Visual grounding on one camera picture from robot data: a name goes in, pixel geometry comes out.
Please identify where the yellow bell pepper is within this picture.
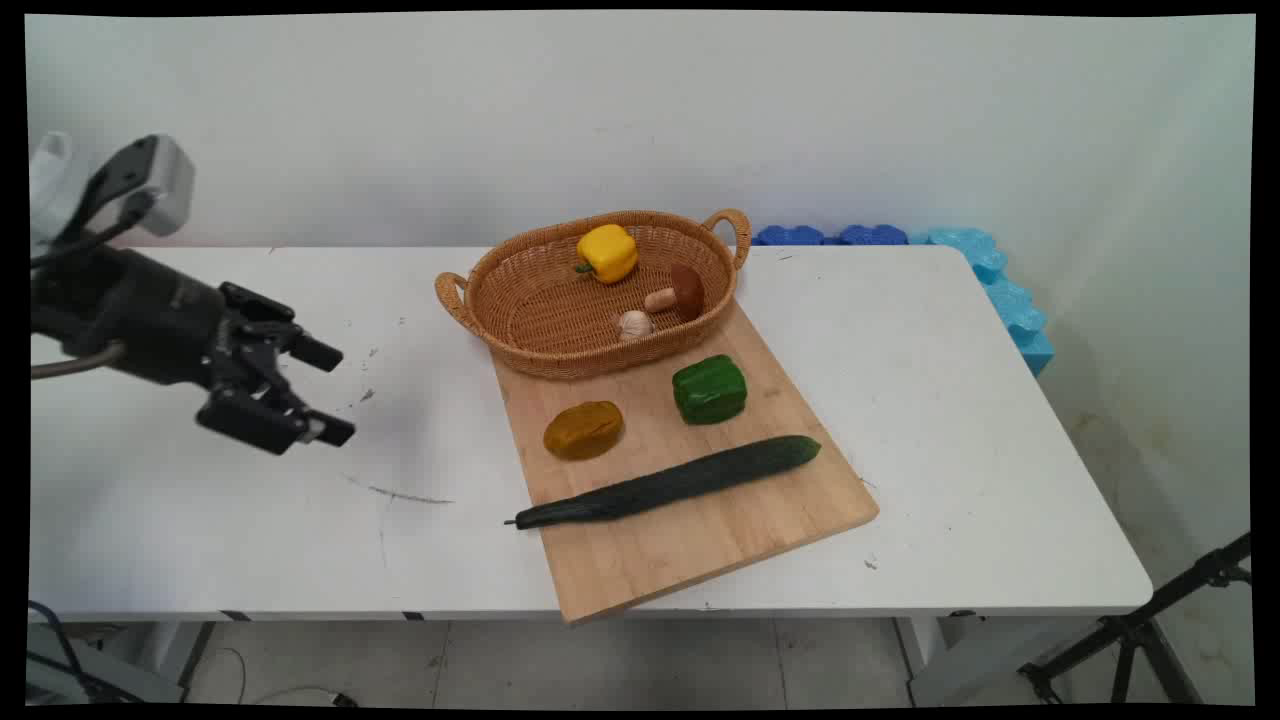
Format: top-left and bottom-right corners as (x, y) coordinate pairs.
(574, 224), (640, 286)

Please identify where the dark green cucumber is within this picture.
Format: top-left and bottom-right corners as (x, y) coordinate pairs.
(503, 434), (823, 531)

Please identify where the thin cable on floor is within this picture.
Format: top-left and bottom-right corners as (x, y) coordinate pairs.
(214, 647), (359, 707)

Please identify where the green bell pepper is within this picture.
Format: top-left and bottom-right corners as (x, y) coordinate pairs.
(672, 354), (749, 427)

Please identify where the wooden cutting board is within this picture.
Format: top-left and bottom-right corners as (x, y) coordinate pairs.
(490, 298), (881, 627)

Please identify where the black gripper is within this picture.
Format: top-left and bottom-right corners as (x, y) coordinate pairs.
(30, 243), (357, 457)

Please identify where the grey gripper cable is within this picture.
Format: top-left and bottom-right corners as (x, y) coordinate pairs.
(30, 342), (128, 382)

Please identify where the white table leg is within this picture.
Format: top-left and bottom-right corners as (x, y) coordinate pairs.
(893, 616), (949, 703)
(128, 620), (217, 693)

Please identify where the light blue foam mat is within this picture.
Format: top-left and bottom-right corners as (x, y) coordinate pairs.
(908, 227), (1056, 379)

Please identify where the brown mushroom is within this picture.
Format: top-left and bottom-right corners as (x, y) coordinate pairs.
(644, 264), (706, 323)

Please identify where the yellow-brown potato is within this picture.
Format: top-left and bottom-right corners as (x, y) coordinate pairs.
(543, 400), (626, 462)

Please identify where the black cable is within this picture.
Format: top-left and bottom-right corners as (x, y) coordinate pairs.
(28, 599), (136, 703)

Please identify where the woven wicker basket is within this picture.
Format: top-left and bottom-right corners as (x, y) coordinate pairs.
(435, 208), (752, 382)

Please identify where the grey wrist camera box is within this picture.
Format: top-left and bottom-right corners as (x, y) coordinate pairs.
(62, 134), (197, 243)

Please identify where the black tripod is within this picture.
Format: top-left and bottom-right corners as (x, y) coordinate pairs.
(1017, 532), (1254, 707)

